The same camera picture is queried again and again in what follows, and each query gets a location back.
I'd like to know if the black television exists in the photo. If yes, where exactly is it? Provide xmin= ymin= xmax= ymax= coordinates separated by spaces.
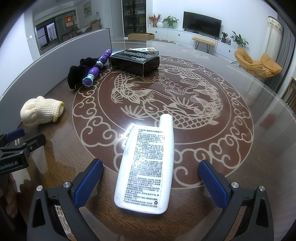
xmin=183 ymin=11 xmax=222 ymax=37

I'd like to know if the small potted plant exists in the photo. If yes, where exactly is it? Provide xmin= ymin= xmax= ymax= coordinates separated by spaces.
xmin=221 ymin=32 xmax=228 ymax=44

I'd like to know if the black cardboard box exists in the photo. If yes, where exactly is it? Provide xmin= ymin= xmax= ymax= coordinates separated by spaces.
xmin=110 ymin=49 xmax=160 ymax=77

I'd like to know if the white tv cabinet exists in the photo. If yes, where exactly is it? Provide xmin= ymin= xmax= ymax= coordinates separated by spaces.
xmin=147 ymin=27 xmax=236 ymax=62

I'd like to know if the red flower vase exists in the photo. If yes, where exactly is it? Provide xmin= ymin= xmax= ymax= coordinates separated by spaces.
xmin=149 ymin=14 xmax=161 ymax=27

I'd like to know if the dark glass cabinet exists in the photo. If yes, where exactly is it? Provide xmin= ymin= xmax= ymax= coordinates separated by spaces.
xmin=121 ymin=0 xmax=147 ymax=37

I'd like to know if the wooden bench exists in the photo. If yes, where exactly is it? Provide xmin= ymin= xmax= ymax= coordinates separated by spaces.
xmin=192 ymin=37 xmax=216 ymax=54

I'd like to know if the white lotion bottle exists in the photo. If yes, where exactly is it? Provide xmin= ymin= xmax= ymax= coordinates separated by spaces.
xmin=114 ymin=114 xmax=174 ymax=214

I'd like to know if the flat printed box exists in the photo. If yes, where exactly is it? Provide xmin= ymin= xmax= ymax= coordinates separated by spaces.
xmin=128 ymin=47 xmax=159 ymax=56

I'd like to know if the orange lounge chair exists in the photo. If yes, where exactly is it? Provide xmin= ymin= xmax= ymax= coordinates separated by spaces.
xmin=234 ymin=48 xmax=282 ymax=78

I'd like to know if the person's left hand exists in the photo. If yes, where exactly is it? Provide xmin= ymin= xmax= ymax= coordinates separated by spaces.
xmin=1 ymin=173 xmax=18 ymax=218

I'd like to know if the black scrunchie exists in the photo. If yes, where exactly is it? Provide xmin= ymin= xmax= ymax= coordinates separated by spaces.
xmin=67 ymin=57 xmax=97 ymax=89

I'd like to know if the white cardboard bin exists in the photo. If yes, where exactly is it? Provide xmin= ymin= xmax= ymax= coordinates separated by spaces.
xmin=1 ymin=28 xmax=111 ymax=111

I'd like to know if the purple toy wand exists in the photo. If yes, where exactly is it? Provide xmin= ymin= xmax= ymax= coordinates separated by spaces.
xmin=82 ymin=49 xmax=112 ymax=87

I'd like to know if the potted plant right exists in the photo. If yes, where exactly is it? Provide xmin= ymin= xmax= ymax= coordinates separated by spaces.
xmin=230 ymin=31 xmax=249 ymax=48

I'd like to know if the cardboard box on floor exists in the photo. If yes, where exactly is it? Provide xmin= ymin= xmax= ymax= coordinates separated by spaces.
xmin=128 ymin=33 xmax=154 ymax=41

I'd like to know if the green potted plant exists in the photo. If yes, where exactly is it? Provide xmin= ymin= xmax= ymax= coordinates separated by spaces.
xmin=162 ymin=15 xmax=179 ymax=28

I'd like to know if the white floor-standing air conditioner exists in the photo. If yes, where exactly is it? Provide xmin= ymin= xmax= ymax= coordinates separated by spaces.
xmin=261 ymin=16 xmax=283 ymax=61

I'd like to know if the cream knitted glove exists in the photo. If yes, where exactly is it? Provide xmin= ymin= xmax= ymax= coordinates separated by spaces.
xmin=20 ymin=96 xmax=64 ymax=126

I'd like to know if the wooden side chair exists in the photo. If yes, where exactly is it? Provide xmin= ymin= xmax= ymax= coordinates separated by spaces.
xmin=282 ymin=77 xmax=296 ymax=109

